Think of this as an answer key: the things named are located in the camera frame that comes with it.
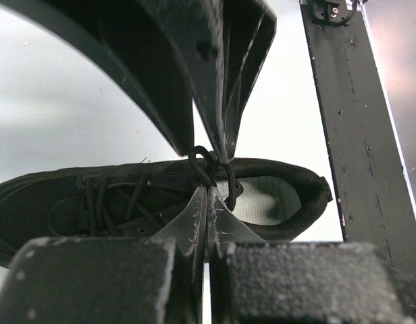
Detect black sneaker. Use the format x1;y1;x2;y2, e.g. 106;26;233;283
0;158;332;267

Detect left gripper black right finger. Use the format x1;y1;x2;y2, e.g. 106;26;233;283
207;188;414;323

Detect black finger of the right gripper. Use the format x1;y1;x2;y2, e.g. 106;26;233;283
2;0;194;156
140;1;276;164

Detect black shoelace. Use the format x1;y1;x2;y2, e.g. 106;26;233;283
70;146;243;237

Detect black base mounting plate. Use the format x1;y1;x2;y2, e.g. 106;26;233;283
300;1;416;317

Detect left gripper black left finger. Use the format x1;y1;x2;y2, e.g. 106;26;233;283
0;187;207;323

